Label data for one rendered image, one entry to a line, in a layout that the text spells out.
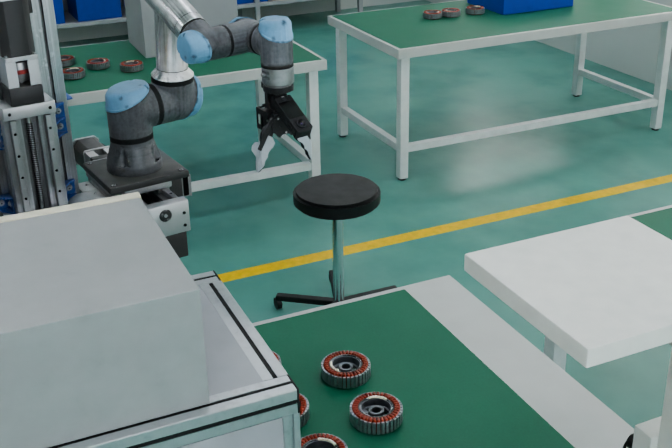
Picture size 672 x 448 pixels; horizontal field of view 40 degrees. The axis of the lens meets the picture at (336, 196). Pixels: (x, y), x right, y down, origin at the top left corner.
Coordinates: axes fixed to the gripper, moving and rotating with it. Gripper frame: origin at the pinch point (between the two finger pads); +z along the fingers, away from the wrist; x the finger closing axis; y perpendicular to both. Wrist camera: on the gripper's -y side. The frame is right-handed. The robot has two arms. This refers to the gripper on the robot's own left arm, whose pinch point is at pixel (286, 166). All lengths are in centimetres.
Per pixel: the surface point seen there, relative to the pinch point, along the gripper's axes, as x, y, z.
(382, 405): 5, -47, 38
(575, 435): -24, -75, 40
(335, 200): -70, 90, 59
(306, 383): 13, -29, 40
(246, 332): 39, -55, 4
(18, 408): 81, -67, -4
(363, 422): 12, -51, 37
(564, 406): -29, -67, 40
